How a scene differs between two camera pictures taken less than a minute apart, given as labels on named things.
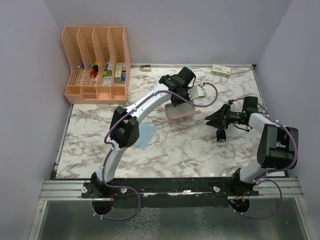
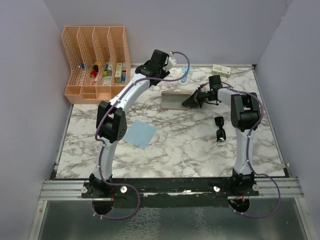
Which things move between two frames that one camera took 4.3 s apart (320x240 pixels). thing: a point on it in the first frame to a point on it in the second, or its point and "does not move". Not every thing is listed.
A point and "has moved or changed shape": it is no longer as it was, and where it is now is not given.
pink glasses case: (182, 110) has moved or changed shape
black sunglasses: (221, 135) does not move
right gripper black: (220, 119) to (194, 101)
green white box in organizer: (118, 73) does not move
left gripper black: (175, 102) to (164, 73)
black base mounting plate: (170, 192) does not move
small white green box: (221, 71) does not move
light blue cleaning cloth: (147, 131) does not move
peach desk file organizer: (100, 63) does not move
